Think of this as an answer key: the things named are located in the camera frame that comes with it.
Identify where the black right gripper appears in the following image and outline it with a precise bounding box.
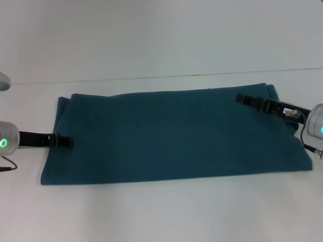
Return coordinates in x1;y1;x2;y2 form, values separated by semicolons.
235;92;311;125

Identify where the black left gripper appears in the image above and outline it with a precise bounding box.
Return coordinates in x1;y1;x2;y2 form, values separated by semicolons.
18;130;74;149

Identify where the teal t-shirt with FREE print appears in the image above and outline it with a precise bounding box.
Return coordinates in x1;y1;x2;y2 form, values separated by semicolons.
39;83;313;187

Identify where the left arm cable with plug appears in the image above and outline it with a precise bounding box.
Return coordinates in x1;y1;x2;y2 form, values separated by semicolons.
0;156;19;173

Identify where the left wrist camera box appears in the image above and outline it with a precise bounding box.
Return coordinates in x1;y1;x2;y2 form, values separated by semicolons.
0;72;13;92

